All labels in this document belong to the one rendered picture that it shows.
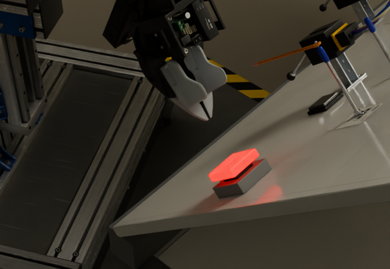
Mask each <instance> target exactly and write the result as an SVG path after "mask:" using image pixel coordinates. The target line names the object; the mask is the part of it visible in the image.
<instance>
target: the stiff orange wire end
mask: <svg viewBox="0 0 390 269"><path fill-rule="evenodd" d="M320 44H321V42H320V41H319V42H317V44H313V45H310V46H306V47H304V48H300V49H297V50H294V51H291V52H288V53H285V54H281V55H279V56H275V57H272V58H269V59H266V60H263V61H258V62H255V63H254V64H253V65H251V66H259V65H260V64H263V63H267V62H269V61H273V60H276V59H279V58H282V57H286V56H289V55H291V54H295V53H298V52H301V51H304V50H308V49H311V48H316V47H318V46H319V45H320Z"/></svg>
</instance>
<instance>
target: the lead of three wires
mask: <svg viewBox="0 0 390 269"><path fill-rule="evenodd" d="M389 8H390V0H389V1H388V3H387V4H386V6H385V8H383V10H381V11H380V12H379V13H378V14H377V15H376V16H375V17H374V18H373V19H372V21H371V22H372V23H373V24H375V23H376V22H377V21H378V20H379V19H380V18H381V16H383V15H384V14H385V13H386V12H387V11H388V10H389ZM367 28H368V27H367V26H366V24H365V25H363V26H361V27H360V28H358V29H357V30H353V31H352V32H354V34H353V35H356V34H358V33H360V32H362V31H364V30H365V29H367Z"/></svg>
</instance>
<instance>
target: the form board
mask: <svg viewBox="0 0 390 269"><path fill-rule="evenodd" d="M382 17H384V19H383V20H381V21H380V22H379V23H378V24H377V25H376V26H374V27H375V31H376V33H377V34H378V36H379V38H380V40H381V41H382V43H383V44H384V46H385V48H386V50H387V51H388V53H389V55H390V8H389V10H388V11H387V12H386V13H385V14H384V15H383V16H381V18H382ZM344 53H345V54H346V56H347V58H348V60H349V61H350V63H351V65H352V66H353V68H354V70H355V71H356V73H357V74H360V75H361V74H364V73H366V75H365V76H364V77H363V78H362V79H361V80H359V81H358V82H357V83H356V84H354V85H353V86H352V87H351V88H350V89H349V90H347V91H348V93H349V95H350V97H351V98H352V100H353V102H354V103H355V105H356V106H357V108H363V107H367V106H372V105H375V104H380V103H384V104H383V105H381V106H380V107H379V108H378V109H377V110H375V111H374V112H373V113H372V114H371V115H370V116H369V117H368V118H367V119H366V120H364V121H363V122H362V123H361V124H360V125H355V126H349V127H346V128H341V129H336V130H335V128H337V127H338V126H339V125H340V124H341V123H343V121H344V120H346V119H347V118H348V117H349V116H350V115H352V114H353V113H354V109H353V108H352V106H351V104H350V103H349V101H348V99H347V98H346V96H345V95H344V93H343V92H341V93H342V94H343V95H344V96H343V97H342V98H341V99H340V100H338V101H337V102H336V103H335V104H334V105H333V106H332V107H331V108H329V109H328V110H327V111H324V112H320V113H317V114H313V115H308V113H307V112H308V111H309V109H308V108H309V107H310V106H311V105H313V104H314V103H315V102H316V101H318V100H319V99H320V98H321V97H322V96H325V95H328V94H332V93H335V92H337V91H338V90H340V86H339V84H338V83H337V81H336V80H335V78H334V76H333V74H332V73H331V71H330V69H329V68H328V66H327V64H326V63H325V62H323V63H320V64H317V65H314V66H313V65H312V64H310V65H309V66H307V67H306V68H305V69H304V70H303V71H301V72H300V73H299V74H298V75H297V76H296V77H295V79H294V80H293V81H290V82H288V83H287V84H286V85H284V86H283V87H282V88H281V89H280V90H278V91H277V92H276V93H275V94H274V95H273V96H271V97H270V98H269V99H267V101H265V102H264V103H263V104H261V105H260V106H259V107H258V108H257V109H256V110H254V111H253V112H252V113H251V114H250V115H248V116H247V117H246V118H244V119H243V120H242V121H241V122H240V123H238V124H237V125H236V126H235V127H234V128H233V129H231V130H230V131H229V132H227V134H225V135H224V136H223V137H221V138H220V139H219V140H218V141H217V142H216V143H214V144H213V145H212V146H211V147H210V148H208V149H207V150H206V151H204V152H203V153H202V154H201V155H200V156H199V157H197V158H196V159H195V160H194V161H193V162H191V163H190V164H189V165H187V167H185V168H184V169H183V170H181V171H180V172H179V173H178V174H177V175H176V176H174V177H173V178H172V179H171V180H170V181H168V182H167V183H166V184H164V185H163V186H162V187H161V188H160V189H159V190H157V191H156V192H155V193H154V194H153V195H151V196H150V197H149V198H148V199H147V200H145V201H144V202H143V203H141V204H140V205H139V206H138V207H137V208H136V209H134V210H133V211H132V212H131V213H130V214H128V215H127V216H126V217H124V218H123V219H122V220H121V221H120V222H118V223H117V224H116V225H115V226H114V227H113V230H114V232H115V233H116V234H117V235H118V236H119V237H127V236H131V235H140V234H148V233H153V232H162V231H170V230H178V229H183V228H192V227H200V226H208V225H213V224H222V223H230V222H235V221H243V220H252V219H260V218H265V217H273V216H282V215H290V214H295V213H303V212H312V211H317V210H325V209H334V208H342V207H347V206H355V205H364V204H368V203H377V202H385V201H390V62H389V61H388V59H387V57H386V55H385V54H384V52H383V51H382V49H381V47H380V45H379V44H378V42H377V40H376V39H375V37H374V35H373V33H371V32H370V31H366V32H364V33H363V34H362V35H361V36H360V37H359V38H358V39H357V40H355V43H354V44H353V45H352V46H351V47H350V48H349V49H347V50H346V51H345V52H344ZM339 94H340V93H339ZM253 148H255V149H256V150H257V152H258V154H259V157H258V158H257V159H255V160H254V161H257V160H260V159H266V160H267V161H268V163H269V165H270V166H271V168H272V169H271V170H270V171H268V172H267V174H266V175H264V176H263V177H262V178H261V179H260V180H259V181H257V182H256V183H255V184H254V185H253V186H252V187H251V188H250V189H249V190H248V191H246V192H245V193H244V194H240V195H234V196H229V197H223V198H218V196H217V195H216V193H215V192H214V190H213V187H215V186H216V185H217V184H218V183H219V182H220V181H221V180H220V181H215V182H212V181H211V179H210V178H209V176H208V175H209V173H211V172H212V171H213V170H214V169H215V168H216V167H217V166H219V165H220V164H221V163H222V162H223V161H224V160H226V159H227V158H228V157H229V156H231V155H232V154H234V153H237V152H241V151H245V150H250V149H253Z"/></svg>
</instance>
